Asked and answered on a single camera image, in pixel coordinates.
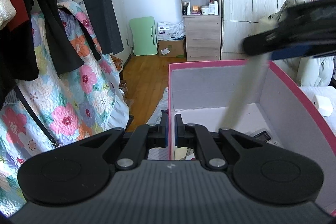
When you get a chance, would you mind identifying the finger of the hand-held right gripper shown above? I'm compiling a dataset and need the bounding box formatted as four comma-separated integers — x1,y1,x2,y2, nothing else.
271,43,336,60
244,18,336,56

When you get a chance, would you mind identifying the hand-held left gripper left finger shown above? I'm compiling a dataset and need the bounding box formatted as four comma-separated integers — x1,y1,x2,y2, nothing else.
79,112,169,171

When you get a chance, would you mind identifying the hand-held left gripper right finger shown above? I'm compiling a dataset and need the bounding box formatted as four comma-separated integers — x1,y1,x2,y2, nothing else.
175,114,263,171

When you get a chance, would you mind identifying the beige cloth strip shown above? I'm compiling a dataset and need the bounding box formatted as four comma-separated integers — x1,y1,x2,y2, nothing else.
220,52,271,128

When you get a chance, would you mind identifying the pink cardboard box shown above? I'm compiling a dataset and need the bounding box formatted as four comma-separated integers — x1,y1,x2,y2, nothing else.
168,59,336,216

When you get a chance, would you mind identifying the white charger adapter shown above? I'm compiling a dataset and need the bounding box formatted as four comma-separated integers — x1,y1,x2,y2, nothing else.
312,95,336,117

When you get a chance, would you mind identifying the cream yellow remote control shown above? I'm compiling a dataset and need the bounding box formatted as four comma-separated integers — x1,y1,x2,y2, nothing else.
248,128,284,148

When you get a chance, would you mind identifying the wooden shelf drawer cabinet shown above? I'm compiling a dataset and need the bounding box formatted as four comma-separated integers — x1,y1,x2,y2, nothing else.
176,0,221,61

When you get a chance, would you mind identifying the brown cardboard box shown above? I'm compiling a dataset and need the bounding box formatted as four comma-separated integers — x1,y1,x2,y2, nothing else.
157,39,187,59

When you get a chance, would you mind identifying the green folding table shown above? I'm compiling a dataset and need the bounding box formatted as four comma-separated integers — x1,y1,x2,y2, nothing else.
129,17,158,56

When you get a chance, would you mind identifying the floral quilt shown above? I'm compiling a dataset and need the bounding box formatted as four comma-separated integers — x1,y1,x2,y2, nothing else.
0,0,130,216

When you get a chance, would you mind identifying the black garment with frilly edge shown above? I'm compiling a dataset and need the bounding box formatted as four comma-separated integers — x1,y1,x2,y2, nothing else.
29,0,101,75

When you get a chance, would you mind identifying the dark grey coat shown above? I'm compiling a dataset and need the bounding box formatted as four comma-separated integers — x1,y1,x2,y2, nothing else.
71,0,124,55

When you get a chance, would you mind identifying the white fleece garment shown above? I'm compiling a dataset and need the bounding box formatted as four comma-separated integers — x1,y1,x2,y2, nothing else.
0,0,17,29

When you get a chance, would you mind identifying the black strap with buckle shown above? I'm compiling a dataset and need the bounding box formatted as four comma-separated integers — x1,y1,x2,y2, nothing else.
14,85,61,149

